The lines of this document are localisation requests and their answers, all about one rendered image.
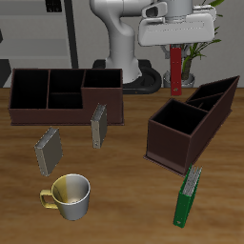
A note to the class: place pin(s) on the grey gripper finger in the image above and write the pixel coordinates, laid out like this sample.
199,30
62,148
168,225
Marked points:
186,48
165,50

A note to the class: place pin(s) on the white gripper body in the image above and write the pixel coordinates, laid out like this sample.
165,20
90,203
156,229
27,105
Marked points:
178,31

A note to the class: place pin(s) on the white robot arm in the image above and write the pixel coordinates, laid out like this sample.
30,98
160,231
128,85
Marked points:
122,41

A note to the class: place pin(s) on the red book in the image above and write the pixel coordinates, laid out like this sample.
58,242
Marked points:
176,73

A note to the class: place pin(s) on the dark brown desk caddy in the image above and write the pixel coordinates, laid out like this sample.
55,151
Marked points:
101,105
171,143

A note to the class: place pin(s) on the grey book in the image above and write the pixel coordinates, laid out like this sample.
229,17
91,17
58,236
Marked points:
100,127
50,152

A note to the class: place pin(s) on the pot plant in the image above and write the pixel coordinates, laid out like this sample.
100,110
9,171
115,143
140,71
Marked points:
187,68

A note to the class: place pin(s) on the grey shelf unit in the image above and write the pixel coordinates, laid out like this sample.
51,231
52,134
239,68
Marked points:
35,31

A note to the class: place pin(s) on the yellow and white mug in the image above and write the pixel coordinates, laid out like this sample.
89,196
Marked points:
74,200

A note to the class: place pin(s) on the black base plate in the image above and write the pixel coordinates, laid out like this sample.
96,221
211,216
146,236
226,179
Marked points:
149,83

